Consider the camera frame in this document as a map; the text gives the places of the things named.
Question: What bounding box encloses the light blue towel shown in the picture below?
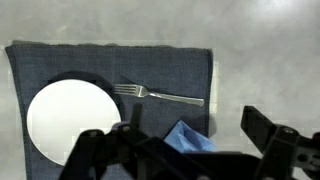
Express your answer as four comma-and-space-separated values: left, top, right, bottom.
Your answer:
163, 119, 217, 154

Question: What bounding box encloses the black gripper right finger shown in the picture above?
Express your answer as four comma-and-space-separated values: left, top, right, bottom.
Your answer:
240, 105, 320, 180

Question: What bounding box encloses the dark blue placemat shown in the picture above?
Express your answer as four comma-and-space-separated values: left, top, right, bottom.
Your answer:
4, 41, 214, 180

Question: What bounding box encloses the white round plate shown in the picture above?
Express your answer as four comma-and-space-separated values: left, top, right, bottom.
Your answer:
26, 78, 122, 167

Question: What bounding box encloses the silver metal fork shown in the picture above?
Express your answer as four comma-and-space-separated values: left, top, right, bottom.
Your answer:
113, 83, 205, 108

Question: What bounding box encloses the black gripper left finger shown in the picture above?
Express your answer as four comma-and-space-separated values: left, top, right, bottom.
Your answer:
59, 103, 214, 180

